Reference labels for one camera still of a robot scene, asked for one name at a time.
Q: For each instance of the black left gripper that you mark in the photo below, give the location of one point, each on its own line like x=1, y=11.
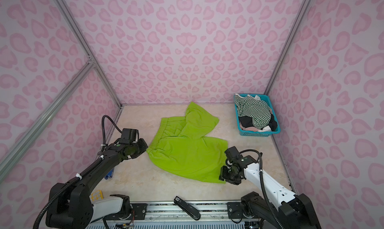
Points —
x=145, y=147

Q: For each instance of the teal plastic laundry basket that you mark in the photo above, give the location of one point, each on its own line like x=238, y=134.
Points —
x=259, y=134

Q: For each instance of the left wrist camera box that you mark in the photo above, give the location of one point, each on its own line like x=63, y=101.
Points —
x=129, y=136

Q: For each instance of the lime green shorts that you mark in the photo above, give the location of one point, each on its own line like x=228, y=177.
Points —
x=182, y=146

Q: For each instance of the blue stapler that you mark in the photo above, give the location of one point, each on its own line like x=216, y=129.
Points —
x=109, y=175

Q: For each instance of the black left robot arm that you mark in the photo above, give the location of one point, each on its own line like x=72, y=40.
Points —
x=70, y=205

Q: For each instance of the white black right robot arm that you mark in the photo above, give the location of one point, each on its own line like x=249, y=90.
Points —
x=282, y=208

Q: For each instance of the yellow calculator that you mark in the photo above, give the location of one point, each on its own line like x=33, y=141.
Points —
x=96, y=196

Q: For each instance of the green white striped shirt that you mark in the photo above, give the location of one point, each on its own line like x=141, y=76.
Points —
x=252, y=112

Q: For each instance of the aluminium frame corner post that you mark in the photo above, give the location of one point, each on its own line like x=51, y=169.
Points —
x=44, y=58

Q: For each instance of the black garment in basket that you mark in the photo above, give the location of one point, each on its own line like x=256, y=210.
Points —
x=248, y=122

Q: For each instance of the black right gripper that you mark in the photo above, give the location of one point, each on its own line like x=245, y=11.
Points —
x=222, y=175

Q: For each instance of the black stapler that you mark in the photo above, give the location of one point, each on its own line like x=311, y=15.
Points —
x=187, y=208

